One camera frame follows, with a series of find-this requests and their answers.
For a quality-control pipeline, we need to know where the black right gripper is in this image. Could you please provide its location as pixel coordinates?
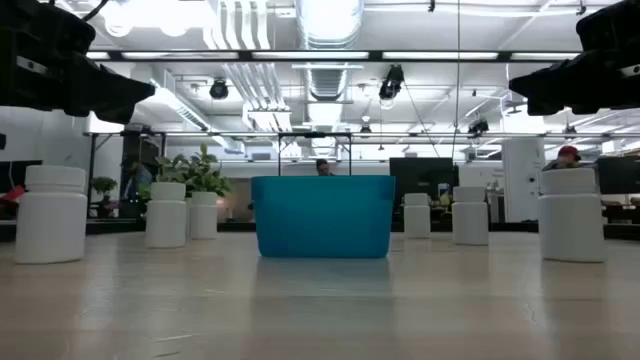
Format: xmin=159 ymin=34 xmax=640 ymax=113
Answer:
xmin=508 ymin=0 xmax=640 ymax=117

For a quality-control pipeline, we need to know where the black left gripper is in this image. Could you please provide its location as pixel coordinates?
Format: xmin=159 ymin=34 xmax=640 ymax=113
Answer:
xmin=0 ymin=0 xmax=156 ymax=125

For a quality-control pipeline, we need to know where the white plastic pill bottle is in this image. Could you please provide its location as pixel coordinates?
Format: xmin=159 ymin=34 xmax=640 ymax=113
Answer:
xmin=451 ymin=186 xmax=490 ymax=246
xmin=403 ymin=192 xmax=432 ymax=239
xmin=188 ymin=191 xmax=219 ymax=240
xmin=145 ymin=181 xmax=188 ymax=249
xmin=14 ymin=165 xmax=89 ymax=265
xmin=538 ymin=167 xmax=606 ymax=263

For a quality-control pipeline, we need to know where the blue plastic basket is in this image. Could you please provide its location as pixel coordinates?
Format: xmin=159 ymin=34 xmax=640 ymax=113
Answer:
xmin=250 ymin=174 xmax=396 ymax=259

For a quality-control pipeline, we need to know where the dark shelving rack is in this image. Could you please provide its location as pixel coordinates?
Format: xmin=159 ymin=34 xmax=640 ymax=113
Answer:
xmin=121 ymin=130 xmax=166 ymax=219

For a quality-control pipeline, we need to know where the person with red cap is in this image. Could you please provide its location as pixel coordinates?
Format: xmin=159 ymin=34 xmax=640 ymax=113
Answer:
xmin=542 ymin=144 xmax=584 ymax=172

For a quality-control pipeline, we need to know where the small green potted plant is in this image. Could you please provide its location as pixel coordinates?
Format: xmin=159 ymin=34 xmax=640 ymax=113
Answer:
xmin=89 ymin=175 xmax=120 ymax=219

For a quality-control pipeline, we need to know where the white pillar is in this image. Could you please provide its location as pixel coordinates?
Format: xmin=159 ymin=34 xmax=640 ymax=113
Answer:
xmin=501 ymin=137 xmax=547 ymax=224

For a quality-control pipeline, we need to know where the black computer monitor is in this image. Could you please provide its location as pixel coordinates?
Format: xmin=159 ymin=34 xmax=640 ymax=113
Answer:
xmin=389 ymin=157 xmax=459 ymax=204
xmin=0 ymin=159 xmax=44 ymax=194
xmin=597 ymin=155 xmax=640 ymax=195

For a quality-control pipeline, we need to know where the large green potted plant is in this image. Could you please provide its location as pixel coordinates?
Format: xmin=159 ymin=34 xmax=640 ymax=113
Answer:
xmin=152 ymin=143 xmax=234 ymax=239

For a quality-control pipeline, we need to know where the red object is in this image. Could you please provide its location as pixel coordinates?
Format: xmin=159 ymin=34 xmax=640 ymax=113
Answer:
xmin=0 ymin=183 xmax=26 ymax=207

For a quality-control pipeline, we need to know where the black overhead light bar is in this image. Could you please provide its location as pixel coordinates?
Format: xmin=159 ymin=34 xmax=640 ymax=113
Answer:
xmin=84 ymin=49 xmax=581 ymax=63

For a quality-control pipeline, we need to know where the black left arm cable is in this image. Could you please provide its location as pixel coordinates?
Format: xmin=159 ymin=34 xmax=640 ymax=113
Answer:
xmin=82 ymin=0 xmax=110 ymax=22

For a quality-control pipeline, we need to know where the thin hanging cable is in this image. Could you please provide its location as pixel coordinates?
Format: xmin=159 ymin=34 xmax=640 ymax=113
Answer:
xmin=452 ymin=0 xmax=462 ymax=161

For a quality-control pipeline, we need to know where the black table border rail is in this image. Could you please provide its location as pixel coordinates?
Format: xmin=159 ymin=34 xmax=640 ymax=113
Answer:
xmin=0 ymin=219 xmax=640 ymax=242

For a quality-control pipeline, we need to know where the silver ventilation duct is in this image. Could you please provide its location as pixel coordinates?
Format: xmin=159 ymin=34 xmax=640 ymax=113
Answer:
xmin=294 ymin=0 xmax=365 ymax=101

